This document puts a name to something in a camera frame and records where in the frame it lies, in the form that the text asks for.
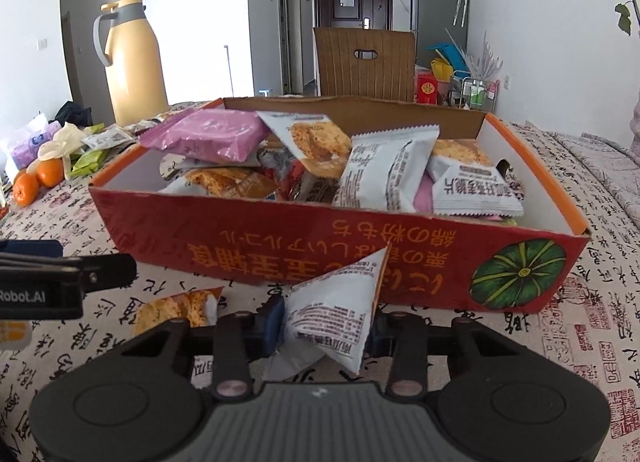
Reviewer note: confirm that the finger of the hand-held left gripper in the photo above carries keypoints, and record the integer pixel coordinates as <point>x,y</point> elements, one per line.
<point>100,272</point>
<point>30,248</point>

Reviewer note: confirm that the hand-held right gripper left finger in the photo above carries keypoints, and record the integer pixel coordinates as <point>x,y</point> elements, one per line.
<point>272,327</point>

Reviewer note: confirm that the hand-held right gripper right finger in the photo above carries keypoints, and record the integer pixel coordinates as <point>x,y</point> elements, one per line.
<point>382,337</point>

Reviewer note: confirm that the red cardboard box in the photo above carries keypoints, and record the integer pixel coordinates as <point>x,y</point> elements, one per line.
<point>250,252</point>

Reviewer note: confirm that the white snack packet orange print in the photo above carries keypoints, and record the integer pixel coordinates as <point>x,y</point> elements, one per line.
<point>170,309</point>

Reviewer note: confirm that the small pink snack packet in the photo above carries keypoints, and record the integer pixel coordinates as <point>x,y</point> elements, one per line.
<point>424,194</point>

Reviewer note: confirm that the pile of white snack packets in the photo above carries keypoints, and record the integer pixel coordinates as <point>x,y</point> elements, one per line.
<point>380,172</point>

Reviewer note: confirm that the large pink snack packet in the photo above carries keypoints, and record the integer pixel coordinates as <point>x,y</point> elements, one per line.
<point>210,134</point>

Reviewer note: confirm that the orange mandarin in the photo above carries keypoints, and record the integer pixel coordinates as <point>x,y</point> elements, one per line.
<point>25,189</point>
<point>50,173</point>

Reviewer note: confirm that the purple tissue pack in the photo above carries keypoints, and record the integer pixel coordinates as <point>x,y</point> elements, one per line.
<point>32,147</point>

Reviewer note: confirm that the green sachet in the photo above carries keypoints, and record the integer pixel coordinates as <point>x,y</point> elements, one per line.
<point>92,162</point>

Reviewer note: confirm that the cream rubber glove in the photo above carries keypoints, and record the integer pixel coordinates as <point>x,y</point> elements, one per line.
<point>62,139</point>

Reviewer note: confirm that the small white sachet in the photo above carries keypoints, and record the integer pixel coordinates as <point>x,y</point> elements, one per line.
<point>107,137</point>
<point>145,125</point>

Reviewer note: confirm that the dark cloth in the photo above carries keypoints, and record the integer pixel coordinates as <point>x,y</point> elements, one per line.
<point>75,114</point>

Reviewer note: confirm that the yellow thermos jug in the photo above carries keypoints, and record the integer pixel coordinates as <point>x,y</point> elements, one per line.
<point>135,82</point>

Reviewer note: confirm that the calligraphy print tablecloth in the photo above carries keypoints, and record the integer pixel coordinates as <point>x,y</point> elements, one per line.
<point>575,302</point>

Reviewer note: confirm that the small red gift box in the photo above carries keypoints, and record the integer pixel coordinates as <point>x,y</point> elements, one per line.
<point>428,88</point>

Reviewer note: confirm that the wooden chair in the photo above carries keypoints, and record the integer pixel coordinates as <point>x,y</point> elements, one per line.
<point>340,72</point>

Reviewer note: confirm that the yellow plastic container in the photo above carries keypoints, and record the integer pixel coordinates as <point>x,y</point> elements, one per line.
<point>441,71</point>

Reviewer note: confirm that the pale pink patterned cloth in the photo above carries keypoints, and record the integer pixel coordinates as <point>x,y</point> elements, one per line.
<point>600,167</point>

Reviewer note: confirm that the blue plastic dustpan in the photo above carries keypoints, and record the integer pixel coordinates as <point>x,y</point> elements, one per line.
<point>447,53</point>

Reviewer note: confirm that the pale purple dried plant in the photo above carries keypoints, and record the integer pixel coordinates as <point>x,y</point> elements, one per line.
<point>485,59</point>

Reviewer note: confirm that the grey refrigerator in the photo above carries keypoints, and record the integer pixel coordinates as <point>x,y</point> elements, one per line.
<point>435,17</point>

